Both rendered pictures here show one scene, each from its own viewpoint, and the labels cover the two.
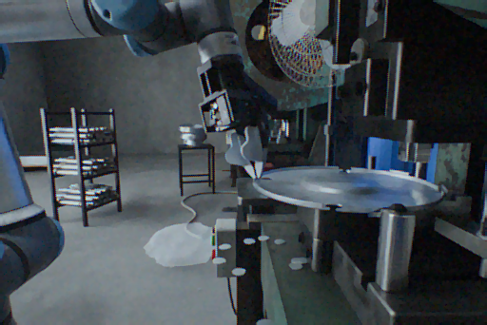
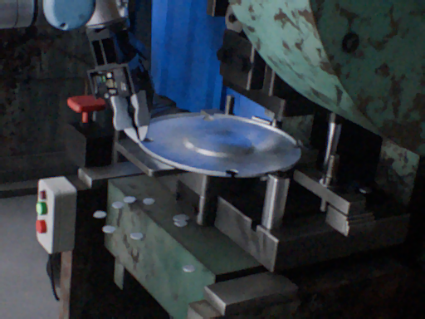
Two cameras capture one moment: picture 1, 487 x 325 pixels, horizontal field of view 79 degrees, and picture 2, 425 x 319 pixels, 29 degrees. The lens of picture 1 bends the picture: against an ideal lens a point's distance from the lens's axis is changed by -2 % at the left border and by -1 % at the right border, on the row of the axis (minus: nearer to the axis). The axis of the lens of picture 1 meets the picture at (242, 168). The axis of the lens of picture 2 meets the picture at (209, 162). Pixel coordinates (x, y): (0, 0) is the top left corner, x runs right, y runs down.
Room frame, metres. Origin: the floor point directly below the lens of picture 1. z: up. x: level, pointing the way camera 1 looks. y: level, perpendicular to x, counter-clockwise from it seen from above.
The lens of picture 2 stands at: (-0.67, 0.60, 1.30)
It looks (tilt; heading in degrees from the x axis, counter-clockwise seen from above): 22 degrees down; 327
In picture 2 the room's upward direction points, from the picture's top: 7 degrees clockwise
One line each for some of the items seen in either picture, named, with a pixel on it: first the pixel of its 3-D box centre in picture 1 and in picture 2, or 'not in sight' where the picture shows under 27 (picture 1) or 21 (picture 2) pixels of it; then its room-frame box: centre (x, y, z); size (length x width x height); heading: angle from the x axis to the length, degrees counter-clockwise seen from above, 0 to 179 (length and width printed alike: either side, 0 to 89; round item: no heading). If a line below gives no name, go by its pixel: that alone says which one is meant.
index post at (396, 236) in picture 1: (394, 245); (275, 198); (0.31, -0.17, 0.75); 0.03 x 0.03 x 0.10; 2
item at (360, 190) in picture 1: (340, 182); (219, 142); (0.48, -0.16, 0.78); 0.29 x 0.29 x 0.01
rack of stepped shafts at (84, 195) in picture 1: (84, 164); not in sight; (2.55, 1.38, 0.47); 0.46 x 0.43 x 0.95; 72
